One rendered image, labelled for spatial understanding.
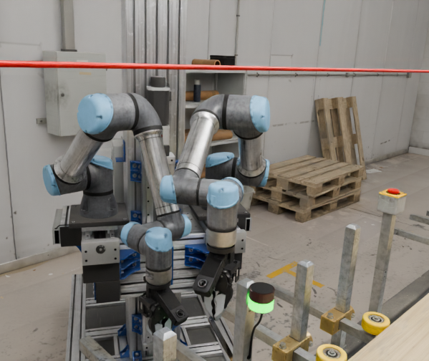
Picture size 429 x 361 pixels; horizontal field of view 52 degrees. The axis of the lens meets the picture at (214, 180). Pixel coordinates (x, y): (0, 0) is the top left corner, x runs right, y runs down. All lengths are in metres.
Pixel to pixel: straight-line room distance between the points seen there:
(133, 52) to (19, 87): 1.75
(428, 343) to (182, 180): 0.83
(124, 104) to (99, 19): 2.49
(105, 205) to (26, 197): 1.95
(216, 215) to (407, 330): 0.72
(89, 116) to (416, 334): 1.15
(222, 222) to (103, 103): 0.52
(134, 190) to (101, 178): 0.26
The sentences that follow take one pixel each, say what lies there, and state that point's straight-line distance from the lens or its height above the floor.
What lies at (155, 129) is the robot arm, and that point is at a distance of 1.41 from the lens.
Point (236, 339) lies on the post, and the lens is 1.18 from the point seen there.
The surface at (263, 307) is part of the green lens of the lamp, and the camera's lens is 1.07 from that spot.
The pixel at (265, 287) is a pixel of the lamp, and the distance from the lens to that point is 1.08.
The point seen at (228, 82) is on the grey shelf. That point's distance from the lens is 4.49.
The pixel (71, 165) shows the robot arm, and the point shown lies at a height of 1.29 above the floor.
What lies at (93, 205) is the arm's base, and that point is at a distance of 1.77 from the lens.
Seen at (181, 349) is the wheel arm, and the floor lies 0.86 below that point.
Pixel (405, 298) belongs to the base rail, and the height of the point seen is 0.70.
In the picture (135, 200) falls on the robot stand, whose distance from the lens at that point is 1.99.
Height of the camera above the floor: 1.66
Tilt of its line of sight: 16 degrees down
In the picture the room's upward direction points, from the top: 2 degrees clockwise
